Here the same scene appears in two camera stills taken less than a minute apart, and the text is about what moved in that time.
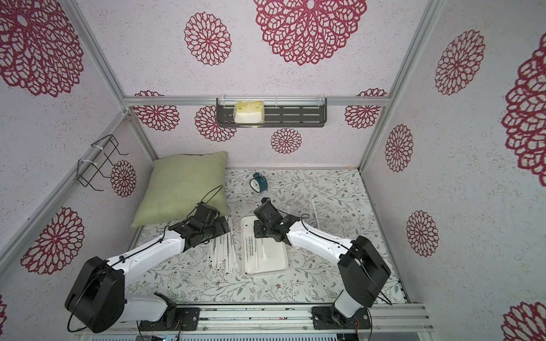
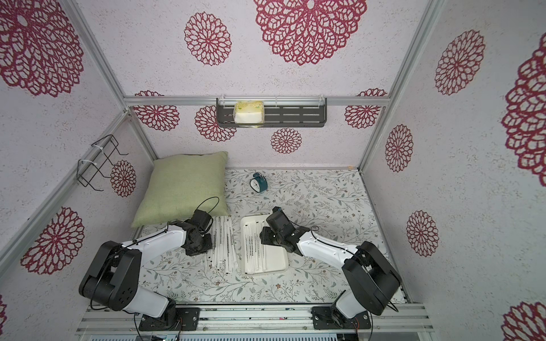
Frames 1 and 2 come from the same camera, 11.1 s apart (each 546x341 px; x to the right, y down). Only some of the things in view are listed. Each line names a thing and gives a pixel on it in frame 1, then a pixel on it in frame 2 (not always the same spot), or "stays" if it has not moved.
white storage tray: [260, 256] stays
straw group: [264, 256] to [259, 260]
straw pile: [245, 247] stays
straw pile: [256, 254] stays
